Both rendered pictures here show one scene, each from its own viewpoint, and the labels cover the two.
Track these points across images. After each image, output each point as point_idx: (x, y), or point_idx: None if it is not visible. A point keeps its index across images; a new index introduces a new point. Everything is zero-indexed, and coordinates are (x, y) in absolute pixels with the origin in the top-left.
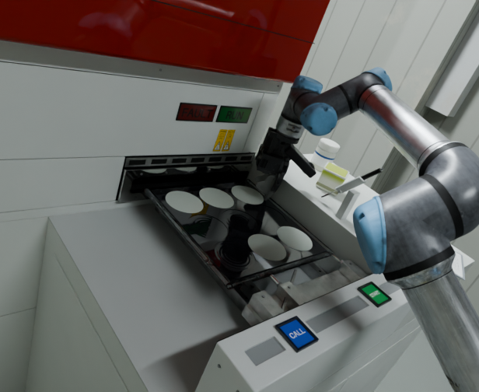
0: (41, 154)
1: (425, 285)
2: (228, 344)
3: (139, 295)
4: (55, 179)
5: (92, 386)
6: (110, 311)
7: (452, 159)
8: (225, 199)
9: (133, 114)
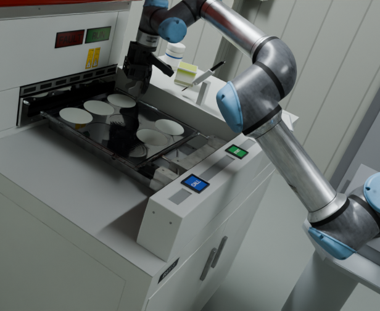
0: None
1: (268, 132)
2: (156, 197)
3: (70, 190)
4: None
5: (50, 267)
6: (55, 205)
7: (271, 49)
8: (106, 107)
9: (22, 50)
